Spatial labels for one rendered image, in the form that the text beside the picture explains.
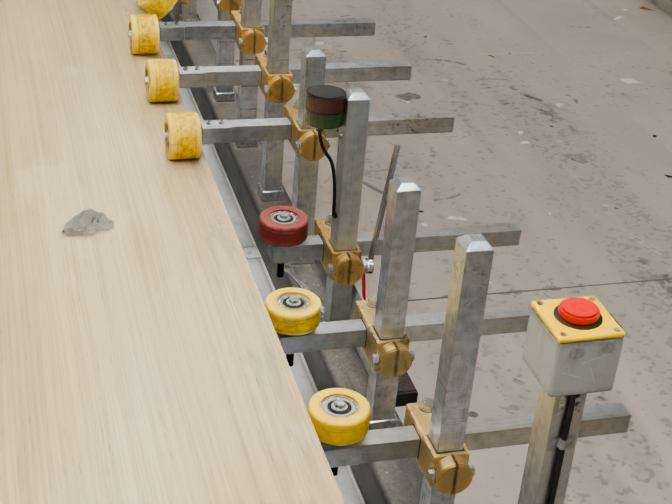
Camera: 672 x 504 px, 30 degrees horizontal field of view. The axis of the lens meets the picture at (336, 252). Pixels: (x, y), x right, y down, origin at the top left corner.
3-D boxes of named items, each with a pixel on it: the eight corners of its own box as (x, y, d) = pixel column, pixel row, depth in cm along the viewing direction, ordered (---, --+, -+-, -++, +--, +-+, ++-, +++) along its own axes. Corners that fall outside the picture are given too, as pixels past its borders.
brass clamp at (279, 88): (281, 76, 250) (282, 52, 247) (297, 103, 238) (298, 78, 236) (250, 77, 248) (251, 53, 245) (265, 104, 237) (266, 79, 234)
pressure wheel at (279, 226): (298, 261, 211) (302, 201, 206) (309, 286, 205) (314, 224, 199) (251, 265, 209) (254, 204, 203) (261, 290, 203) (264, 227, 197)
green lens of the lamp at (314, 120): (337, 112, 193) (339, 99, 192) (348, 128, 189) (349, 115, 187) (300, 113, 192) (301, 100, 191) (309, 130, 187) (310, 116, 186)
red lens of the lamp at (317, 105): (339, 97, 192) (340, 84, 191) (349, 113, 187) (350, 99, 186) (301, 98, 191) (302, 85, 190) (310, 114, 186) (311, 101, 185)
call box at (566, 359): (582, 357, 130) (595, 293, 126) (612, 397, 124) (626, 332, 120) (519, 364, 128) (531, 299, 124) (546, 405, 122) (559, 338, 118)
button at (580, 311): (586, 308, 125) (589, 294, 124) (604, 330, 121) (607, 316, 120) (549, 312, 123) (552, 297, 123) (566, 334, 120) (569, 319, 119)
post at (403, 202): (381, 449, 195) (414, 173, 172) (388, 464, 192) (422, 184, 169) (360, 452, 194) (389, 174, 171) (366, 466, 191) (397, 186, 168)
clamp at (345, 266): (341, 243, 213) (343, 217, 210) (363, 284, 202) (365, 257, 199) (308, 245, 211) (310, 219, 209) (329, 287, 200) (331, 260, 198)
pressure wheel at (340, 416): (320, 446, 169) (326, 376, 163) (373, 466, 166) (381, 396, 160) (291, 479, 163) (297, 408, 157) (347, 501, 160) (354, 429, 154)
